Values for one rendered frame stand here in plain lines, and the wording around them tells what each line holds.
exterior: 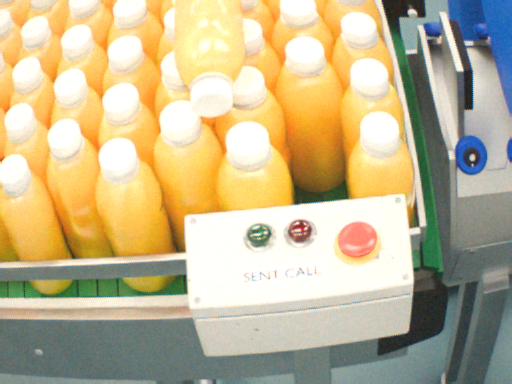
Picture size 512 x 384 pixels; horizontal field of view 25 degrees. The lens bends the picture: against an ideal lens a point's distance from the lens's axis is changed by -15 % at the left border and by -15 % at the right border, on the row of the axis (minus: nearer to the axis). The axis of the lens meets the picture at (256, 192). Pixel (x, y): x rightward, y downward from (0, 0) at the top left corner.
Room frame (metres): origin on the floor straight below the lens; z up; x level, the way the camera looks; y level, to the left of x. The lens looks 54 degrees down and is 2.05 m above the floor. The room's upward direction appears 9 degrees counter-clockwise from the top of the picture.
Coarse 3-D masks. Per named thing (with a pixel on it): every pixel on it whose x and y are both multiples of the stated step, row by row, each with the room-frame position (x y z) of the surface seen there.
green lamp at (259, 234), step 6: (258, 222) 0.66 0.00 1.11; (252, 228) 0.65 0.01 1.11; (258, 228) 0.65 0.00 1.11; (264, 228) 0.65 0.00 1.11; (246, 234) 0.65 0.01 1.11; (252, 234) 0.64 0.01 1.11; (258, 234) 0.64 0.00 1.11; (264, 234) 0.64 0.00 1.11; (270, 234) 0.64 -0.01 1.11; (252, 240) 0.64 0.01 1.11; (258, 240) 0.64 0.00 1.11; (264, 240) 0.64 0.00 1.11; (258, 246) 0.64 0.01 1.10
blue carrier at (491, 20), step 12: (492, 0) 0.94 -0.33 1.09; (504, 0) 0.87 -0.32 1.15; (492, 12) 0.94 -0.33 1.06; (504, 12) 0.87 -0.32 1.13; (492, 24) 0.94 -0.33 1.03; (504, 24) 0.88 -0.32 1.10; (492, 36) 0.95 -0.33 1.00; (504, 36) 0.88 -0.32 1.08; (492, 48) 0.95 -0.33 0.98; (504, 48) 0.88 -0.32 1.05; (504, 60) 0.88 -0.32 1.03; (504, 72) 0.88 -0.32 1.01; (504, 84) 0.88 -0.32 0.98; (504, 96) 0.88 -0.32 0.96
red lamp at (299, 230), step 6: (294, 222) 0.65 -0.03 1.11; (300, 222) 0.65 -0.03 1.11; (306, 222) 0.65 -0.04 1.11; (288, 228) 0.65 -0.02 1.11; (294, 228) 0.64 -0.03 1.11; (300, 228) 0.64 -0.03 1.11; (306, 228) 0.64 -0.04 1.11; (312, 228) 0.64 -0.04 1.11; (288, 234) 0.64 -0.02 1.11; (294, 234) 0.64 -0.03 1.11; (300, 234) 0.64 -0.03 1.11; (306, 234) 0.64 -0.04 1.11; (312, 234) 0.64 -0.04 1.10; (294, 240) 0.63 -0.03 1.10; (300, 240) 0.63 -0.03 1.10; (306, 240) 0.63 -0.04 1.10
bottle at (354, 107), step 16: (352, 96) 0.81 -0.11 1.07; (368, 96) 0.80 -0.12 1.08; (384, 96) 0.80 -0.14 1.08; (352, 112) 0.80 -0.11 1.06; (368, 112) 0.79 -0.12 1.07; (384, 112) 0.79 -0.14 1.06; (400, 112) 0.80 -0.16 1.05; (352, 128) 0.80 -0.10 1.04; (400, 128) 0.79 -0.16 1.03; (352, 144) 0.80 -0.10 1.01
